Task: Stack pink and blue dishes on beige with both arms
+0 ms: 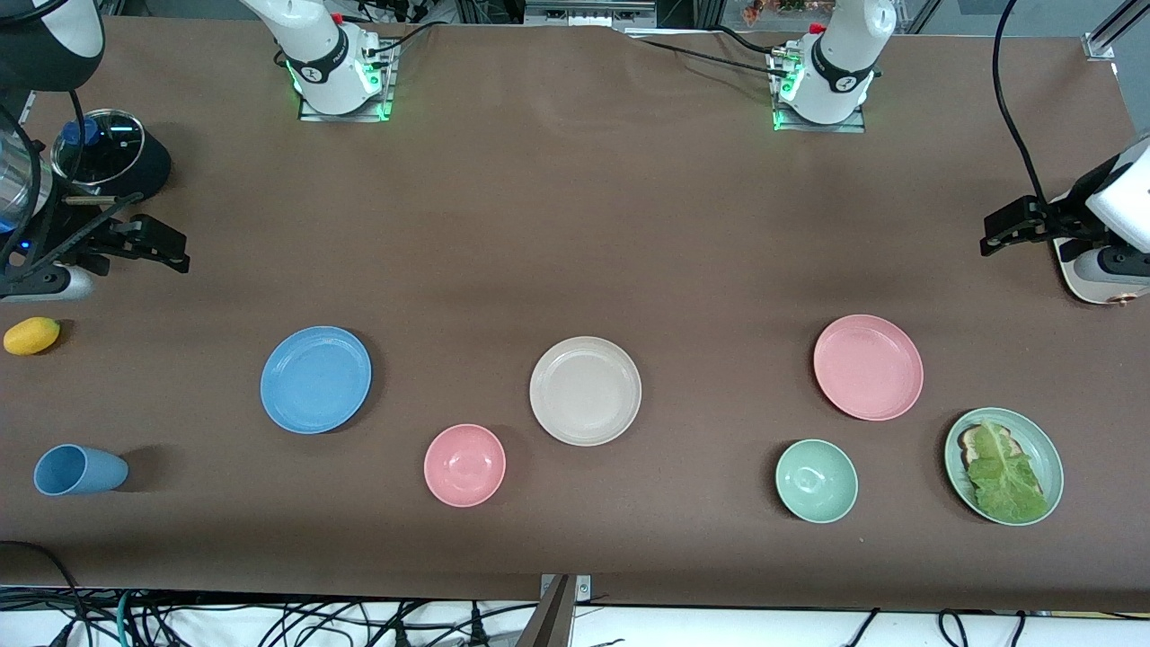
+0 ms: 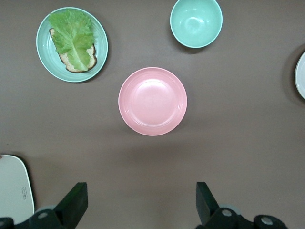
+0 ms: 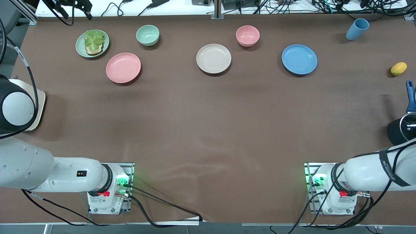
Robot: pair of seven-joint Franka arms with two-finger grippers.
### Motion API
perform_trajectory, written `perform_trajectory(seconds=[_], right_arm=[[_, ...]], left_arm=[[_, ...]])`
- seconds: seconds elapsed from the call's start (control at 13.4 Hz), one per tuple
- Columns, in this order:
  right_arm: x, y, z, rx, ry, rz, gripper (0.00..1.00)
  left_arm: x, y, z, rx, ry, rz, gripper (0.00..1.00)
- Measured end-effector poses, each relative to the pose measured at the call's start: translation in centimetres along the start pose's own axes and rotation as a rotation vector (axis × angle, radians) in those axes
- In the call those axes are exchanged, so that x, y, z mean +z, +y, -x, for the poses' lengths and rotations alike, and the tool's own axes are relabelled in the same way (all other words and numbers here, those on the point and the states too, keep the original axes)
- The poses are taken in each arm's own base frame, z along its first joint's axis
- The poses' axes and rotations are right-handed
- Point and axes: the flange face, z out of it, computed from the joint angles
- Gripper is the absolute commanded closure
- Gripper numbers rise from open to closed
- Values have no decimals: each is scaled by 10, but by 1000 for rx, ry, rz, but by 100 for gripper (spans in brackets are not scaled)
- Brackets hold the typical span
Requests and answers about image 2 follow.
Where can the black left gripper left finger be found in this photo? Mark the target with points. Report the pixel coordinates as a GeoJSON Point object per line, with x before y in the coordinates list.
{"type": "Point", "coordinates": [71, 202]}

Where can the pink plate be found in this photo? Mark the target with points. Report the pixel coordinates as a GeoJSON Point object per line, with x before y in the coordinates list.
{"type": "Point", "coordinates": [152, 101]}

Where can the green bowl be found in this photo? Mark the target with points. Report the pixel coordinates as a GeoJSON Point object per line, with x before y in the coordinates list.
{"type": "Point", "coordinates": [196, 23]}

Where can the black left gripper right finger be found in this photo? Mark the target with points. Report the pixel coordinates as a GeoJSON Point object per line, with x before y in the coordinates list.
{"type": "Point", "coordinates": [205, 202]}

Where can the green plate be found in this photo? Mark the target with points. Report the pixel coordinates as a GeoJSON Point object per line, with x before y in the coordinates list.
{"type": "Point", "coordinates": [50, 62]}

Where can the beige plate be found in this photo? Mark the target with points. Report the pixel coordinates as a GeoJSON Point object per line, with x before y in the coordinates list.
{"type": "Point", "coordinates": [301, 76]}

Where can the green lettuce leaf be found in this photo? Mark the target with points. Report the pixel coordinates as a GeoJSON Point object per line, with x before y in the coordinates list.
{"type": "Point", "coordinates": [71, 35]}

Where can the toasted bread slice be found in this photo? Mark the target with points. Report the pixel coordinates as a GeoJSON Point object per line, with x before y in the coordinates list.
{"type": "Point", "coordinates": [91, 59]}

